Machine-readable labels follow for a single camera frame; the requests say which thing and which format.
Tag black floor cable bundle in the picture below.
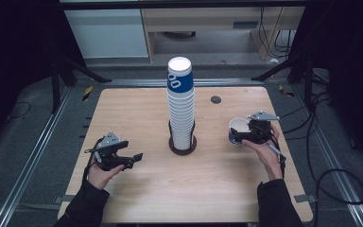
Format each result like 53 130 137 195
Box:
278 90 333 141

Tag yellow black striped tape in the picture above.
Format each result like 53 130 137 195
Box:
278 84 296 98
81 86 95 102

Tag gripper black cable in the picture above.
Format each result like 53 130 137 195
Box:
267 142 288 182
81 138 106 184

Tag person's right hand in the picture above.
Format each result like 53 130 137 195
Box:
241 124 285 183

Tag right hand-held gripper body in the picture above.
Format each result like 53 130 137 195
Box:
247 110 281 146

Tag black metal stand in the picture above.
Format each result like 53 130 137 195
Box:
251 56 317 109
50 56 112 115

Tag hanging black desk cables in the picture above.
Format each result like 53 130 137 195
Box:
258 7 296 60

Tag person's left hand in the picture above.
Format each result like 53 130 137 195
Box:
86 157 126 191

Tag cross metal floor rail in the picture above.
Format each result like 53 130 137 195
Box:
102 78 266 88

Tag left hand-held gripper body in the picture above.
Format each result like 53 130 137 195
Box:
86 131 128 172

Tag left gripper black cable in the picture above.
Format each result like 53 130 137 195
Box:
81 138 106 184

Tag blue paper cup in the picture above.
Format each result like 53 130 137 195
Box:
228 117 253 147

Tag white cabinet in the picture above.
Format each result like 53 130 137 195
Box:
63 9 149 60

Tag dark round cup holder rack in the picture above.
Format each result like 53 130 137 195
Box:
167 119 199 156

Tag long metal floor rail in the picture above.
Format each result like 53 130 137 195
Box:
291 84 363 227
0 85 74 227

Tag thin black floor cable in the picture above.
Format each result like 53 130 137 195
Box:
8 100 33 121

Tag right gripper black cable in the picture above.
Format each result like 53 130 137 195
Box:
267 142 288 182

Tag tall stack of paper cups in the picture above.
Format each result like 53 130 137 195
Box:
166 56 196 151

